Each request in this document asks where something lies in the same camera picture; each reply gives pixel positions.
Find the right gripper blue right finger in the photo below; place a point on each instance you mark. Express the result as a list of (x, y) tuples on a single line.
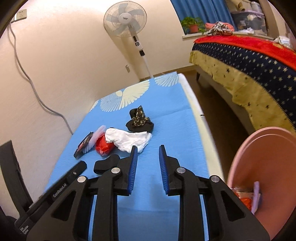
[(164, 169)]

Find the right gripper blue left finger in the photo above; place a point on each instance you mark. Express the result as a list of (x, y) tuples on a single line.
[(132, 170)]

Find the white plastic bag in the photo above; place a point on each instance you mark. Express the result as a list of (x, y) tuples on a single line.
[(124, 141)]

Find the small red bag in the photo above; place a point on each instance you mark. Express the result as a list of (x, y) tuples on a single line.
[(103, 147)]

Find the black patterned sock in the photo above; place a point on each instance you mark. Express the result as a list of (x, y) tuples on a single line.
[(139, 122)]

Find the black red snack wrapper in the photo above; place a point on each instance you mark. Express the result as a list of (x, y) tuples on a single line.
[(82, 146)]

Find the red plastic bag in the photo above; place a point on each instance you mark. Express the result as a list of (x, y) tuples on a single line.
[(245, 196)]

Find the white bubble wrap sheet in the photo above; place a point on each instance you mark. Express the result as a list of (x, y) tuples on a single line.
[(256, 197)]

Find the pink plastic basin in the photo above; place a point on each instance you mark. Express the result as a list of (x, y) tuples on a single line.
[(268, 157)]

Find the navy star bed sheet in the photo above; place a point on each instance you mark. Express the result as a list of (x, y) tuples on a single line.
[(261, 85)]

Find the potted green plant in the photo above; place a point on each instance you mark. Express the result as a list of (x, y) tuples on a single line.
[(192, 25)]

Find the pink folded cloth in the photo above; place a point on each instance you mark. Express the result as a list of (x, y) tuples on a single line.
[(220, 25)]

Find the zebra striped cloth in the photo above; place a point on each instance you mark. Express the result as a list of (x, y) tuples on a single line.
[(214, 31)]

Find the white standing fan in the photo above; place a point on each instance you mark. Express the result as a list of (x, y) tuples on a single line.
[(127, 19)]

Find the blue curtain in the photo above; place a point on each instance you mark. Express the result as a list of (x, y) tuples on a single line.
[(209, 11)]

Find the red floral blanket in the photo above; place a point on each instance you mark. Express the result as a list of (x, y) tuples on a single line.
[(266, 47)]

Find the clear storage box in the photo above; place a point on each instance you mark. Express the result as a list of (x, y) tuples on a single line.
[(250, 19)]

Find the khaki jacket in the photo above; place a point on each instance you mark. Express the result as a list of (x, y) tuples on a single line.
[(238, 4)]

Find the plaid pillow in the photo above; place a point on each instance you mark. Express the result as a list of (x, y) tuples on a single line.
[(284, 41)]

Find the white wall socket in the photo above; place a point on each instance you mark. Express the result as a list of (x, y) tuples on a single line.
[(20, 15)]

